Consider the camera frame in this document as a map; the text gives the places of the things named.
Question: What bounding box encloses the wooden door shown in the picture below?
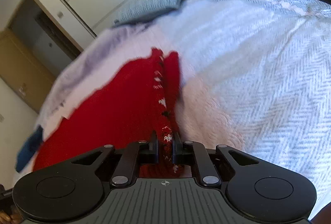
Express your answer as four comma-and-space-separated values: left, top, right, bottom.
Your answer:
0, 29, 55, 113

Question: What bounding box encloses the blue folded garment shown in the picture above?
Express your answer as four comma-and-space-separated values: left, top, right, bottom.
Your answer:
15, 125, 44, 172

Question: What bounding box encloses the red argyle knit sweater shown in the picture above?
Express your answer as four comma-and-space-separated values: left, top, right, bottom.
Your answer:
33, 48, 184, 178

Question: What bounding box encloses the grey checked pillow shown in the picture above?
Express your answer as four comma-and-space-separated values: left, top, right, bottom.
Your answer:
113, 0, 184, 27

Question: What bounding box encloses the pink fluffy blanket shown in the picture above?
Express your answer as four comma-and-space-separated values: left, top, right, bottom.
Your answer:
32, 26, 244, 178

